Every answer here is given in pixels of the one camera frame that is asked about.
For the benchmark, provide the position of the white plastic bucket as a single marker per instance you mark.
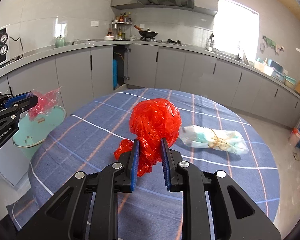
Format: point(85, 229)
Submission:
point(295, 137)

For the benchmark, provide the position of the metal spice rack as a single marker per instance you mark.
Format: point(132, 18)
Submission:
point(120, 23)

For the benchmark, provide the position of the green kettle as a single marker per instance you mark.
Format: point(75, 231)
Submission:
point(60, 42)

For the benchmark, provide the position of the white wall socket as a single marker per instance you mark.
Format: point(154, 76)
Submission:
point(94, 24)

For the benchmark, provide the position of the small translucent red plastic bag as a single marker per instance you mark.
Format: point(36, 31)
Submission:
point(46, 100)

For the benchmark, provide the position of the white box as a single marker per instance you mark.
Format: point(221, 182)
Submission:
point(262, 68)

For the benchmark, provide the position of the white bundle tied with twine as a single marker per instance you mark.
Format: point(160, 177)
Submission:
point(215, 140)

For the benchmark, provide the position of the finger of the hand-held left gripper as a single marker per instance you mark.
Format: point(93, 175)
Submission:
point(17, 98)
point(27, 103)

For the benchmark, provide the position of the blue plastic container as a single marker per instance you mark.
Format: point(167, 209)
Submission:
point(275, 67)

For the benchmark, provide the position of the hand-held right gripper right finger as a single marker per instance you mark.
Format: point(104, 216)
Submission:
point(166, 165)

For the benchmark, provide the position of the black white microwave oven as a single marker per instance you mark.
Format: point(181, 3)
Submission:
point(1, 47)

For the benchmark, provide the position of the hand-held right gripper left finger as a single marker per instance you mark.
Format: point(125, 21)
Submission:
point(135, 165)

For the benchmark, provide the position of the blue plaid tablecloth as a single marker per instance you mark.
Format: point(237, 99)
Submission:
point(90, 130)

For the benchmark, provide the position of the metal utensil holder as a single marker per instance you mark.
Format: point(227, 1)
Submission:
point(210, 43)

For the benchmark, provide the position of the white bowl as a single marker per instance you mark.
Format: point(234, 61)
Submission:
point(109, 38)

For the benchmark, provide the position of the window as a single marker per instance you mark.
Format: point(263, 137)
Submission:
point(235, 30)

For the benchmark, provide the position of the grey kitchen base cabinets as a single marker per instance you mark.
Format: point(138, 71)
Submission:
point(72, 67)

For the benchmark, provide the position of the black wok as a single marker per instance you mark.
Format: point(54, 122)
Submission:
point(147, 33)

